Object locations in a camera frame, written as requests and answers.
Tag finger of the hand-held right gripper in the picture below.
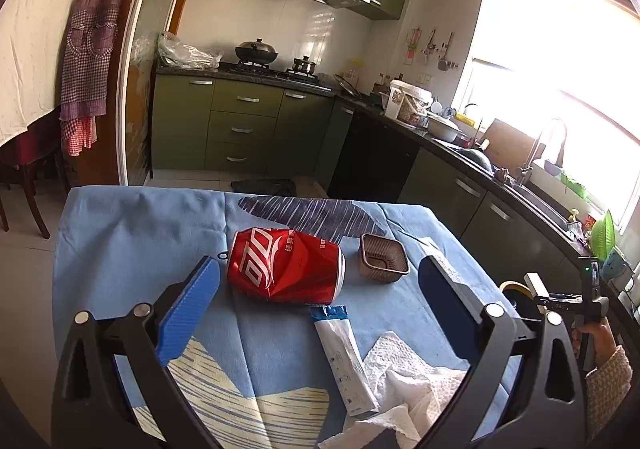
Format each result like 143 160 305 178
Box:
524 273 551 302

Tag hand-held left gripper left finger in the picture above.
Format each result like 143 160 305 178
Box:
51 255 222 449

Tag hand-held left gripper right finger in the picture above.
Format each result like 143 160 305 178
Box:
415 255 587 449

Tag dark bin with yellow rim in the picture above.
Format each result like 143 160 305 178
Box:
499 280 538 317

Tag red soda can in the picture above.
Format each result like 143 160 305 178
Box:
226 226 347 306

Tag person's right hand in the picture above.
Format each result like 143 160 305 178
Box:
571 314 616 372

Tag pale ceramic mug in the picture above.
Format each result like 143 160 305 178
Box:
602 246 635 291

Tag green colander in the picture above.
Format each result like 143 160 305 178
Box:
590 209 620 255

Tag brown plastic tray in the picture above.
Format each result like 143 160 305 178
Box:
359 233 411 283

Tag white paper towel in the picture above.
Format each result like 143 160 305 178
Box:
318 331 468 449

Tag blue star print tablecloth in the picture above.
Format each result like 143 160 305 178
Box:
52 185 521 449

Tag green base cabinet row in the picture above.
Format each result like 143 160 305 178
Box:
327 99 588 262

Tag white packet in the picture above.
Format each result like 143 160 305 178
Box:
310 305 380 419

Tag steel sink faucet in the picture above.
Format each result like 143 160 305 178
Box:
517 118 568 187

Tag brown cutting board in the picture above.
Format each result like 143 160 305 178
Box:
482 118 538 175

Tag white enamel pot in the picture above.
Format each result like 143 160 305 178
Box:
425 112 463 142

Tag green base cabinet with drawers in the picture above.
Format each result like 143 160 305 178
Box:
151 72 335 175

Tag white plastic bucket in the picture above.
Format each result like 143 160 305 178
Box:
385 79 433 127

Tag dark wooden chair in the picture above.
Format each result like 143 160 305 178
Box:
0 109 71 240

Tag glass pot lid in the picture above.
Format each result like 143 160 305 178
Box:
334 74 362 100

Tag black gas stove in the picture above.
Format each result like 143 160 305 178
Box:
217 62 333 92

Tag clear plastic bag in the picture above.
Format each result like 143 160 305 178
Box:
157 32 223 70

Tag hanging kitchen utensils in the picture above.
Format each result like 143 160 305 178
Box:
405 26 458 72

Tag black wok with lid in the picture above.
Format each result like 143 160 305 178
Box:
235 38 279 65

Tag purple checked apron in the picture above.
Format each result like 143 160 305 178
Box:
60 0 132 157

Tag white hanging sheet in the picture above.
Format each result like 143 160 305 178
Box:
0 0 118 145

